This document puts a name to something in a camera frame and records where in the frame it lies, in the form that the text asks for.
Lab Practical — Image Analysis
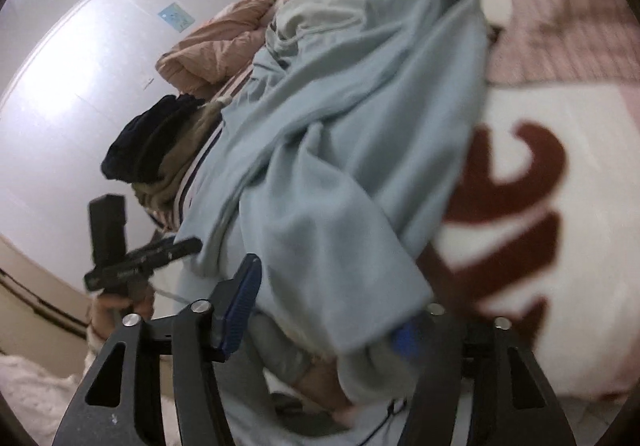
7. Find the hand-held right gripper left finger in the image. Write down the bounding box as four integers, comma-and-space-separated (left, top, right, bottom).
52, 253, 263, 446

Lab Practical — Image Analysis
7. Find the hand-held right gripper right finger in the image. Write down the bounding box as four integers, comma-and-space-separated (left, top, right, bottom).
390, 303, 578, 446

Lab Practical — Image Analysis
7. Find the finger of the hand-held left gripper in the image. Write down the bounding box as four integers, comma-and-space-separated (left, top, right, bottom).
122, 237, 203, 272

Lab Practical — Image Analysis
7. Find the light blue sweatshirt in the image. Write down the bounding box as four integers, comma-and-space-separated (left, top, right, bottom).
175, 0, 493, 407

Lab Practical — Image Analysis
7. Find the person's left hand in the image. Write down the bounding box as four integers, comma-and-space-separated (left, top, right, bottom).
90, 293, 153, 343

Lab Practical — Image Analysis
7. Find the olive cloth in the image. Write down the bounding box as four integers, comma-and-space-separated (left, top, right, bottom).
131, 103, 223, 218

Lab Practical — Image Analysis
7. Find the dark navy cloth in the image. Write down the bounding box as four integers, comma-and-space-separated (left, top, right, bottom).
101, 94, 206, 184

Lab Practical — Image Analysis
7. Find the striped printed bedsheet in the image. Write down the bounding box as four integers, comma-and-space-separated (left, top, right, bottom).
150, 0, 640, 446

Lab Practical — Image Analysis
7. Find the peach quilt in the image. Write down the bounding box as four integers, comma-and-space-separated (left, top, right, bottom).
156, 0, 281, 99

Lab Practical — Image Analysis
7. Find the pink pillow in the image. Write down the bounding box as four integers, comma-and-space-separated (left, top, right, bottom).
480, 0, 640, 87

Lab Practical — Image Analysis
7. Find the black cable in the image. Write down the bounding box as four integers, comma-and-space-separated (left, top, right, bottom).
350, 400, 407, 446

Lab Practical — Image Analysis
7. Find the small blue wall poster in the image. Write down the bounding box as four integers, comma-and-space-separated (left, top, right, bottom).
157, 2, 195, 31

